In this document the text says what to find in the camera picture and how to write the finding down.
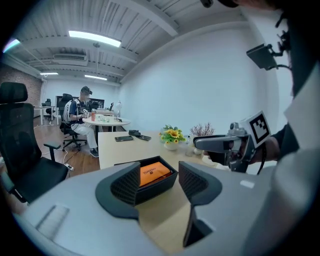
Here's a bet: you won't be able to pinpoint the black head-mounted camera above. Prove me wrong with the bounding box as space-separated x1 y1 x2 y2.
246 12 293 71

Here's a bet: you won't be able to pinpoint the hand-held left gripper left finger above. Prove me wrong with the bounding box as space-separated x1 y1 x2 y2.
14 161 163 256

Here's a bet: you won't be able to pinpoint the clear glass cup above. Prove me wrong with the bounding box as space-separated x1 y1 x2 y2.
185 134 196 158

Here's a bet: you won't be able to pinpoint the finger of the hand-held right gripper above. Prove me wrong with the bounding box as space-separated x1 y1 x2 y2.
193 134 241 153
203 150 230 167

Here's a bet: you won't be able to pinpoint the round white table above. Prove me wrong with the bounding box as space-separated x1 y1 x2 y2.
82 115 132 144

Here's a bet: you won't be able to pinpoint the orange tissue packet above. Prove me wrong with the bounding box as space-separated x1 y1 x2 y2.
139 161 173 188

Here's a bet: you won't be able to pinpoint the sunflowers in white pot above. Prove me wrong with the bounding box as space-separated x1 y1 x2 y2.
158 124 187 152

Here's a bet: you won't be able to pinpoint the black rectangular container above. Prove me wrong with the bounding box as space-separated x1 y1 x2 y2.
113 155 179 207

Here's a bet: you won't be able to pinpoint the black mesh office chair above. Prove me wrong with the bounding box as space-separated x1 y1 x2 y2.
0 81 70 204

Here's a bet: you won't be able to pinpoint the ceiling air conditioner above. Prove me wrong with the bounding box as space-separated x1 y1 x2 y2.
51 53 89 68

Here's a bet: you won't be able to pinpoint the black smartphone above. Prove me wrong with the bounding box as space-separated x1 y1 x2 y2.
114 135 135 143

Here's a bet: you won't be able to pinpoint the pink dried plant in vase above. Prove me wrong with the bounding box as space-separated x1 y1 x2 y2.
189 122 216 156

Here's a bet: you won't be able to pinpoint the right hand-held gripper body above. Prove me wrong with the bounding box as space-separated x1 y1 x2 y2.
226 110 272 174

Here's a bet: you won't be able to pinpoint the person's torso in grey shirt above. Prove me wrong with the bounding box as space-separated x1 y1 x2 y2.
242 62 320 256

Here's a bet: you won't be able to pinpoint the black monitor row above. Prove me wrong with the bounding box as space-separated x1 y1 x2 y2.
55 95 106 110

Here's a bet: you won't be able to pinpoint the small black office chair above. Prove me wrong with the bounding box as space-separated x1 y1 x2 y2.
40 98 57 121

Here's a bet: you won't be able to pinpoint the person's right forearm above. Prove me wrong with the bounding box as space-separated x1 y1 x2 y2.
249 123 300 166

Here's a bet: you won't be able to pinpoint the black office chair with headrest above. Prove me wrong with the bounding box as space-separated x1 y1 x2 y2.
58 93 88 153

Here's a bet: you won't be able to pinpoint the white desk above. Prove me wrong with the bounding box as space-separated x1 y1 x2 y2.
33 105 56 126

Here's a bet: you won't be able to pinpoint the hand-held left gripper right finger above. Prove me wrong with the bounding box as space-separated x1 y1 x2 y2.
174 161 277 256

